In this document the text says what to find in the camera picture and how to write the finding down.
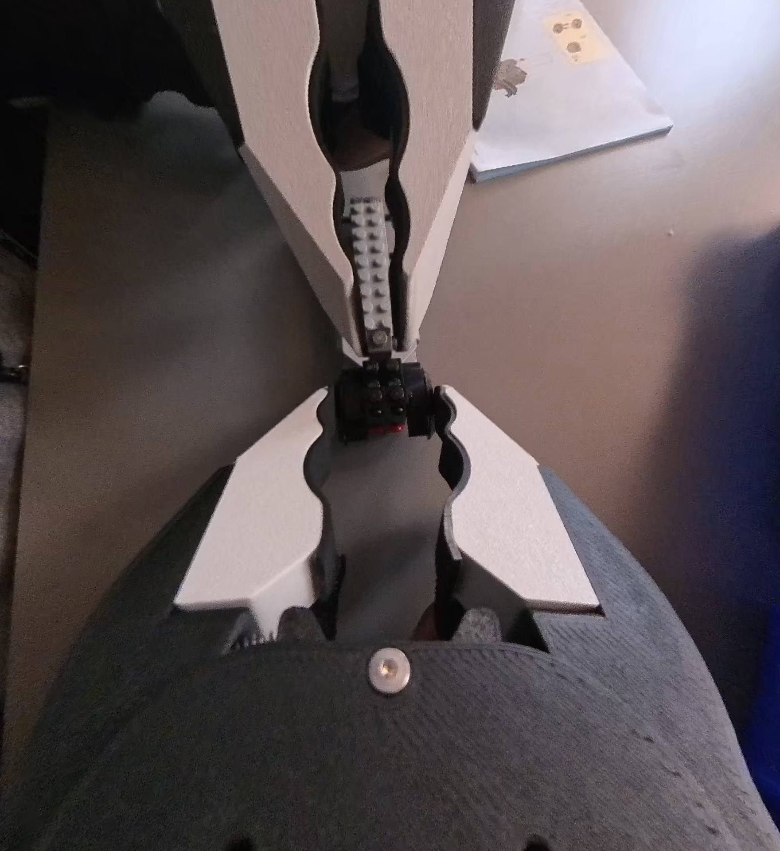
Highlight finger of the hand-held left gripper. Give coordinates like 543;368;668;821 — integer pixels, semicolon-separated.
214;0;369;355
375;0;477;351

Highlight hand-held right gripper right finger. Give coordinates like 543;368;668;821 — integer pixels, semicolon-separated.
435;384;605;640

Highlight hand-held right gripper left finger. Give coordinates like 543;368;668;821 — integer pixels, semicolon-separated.
172;391;346;640

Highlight grey and black brick model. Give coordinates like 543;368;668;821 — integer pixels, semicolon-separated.
332;196;439;445

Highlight light blue instruction booklet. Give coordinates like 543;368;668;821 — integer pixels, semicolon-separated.
468;0;674;184

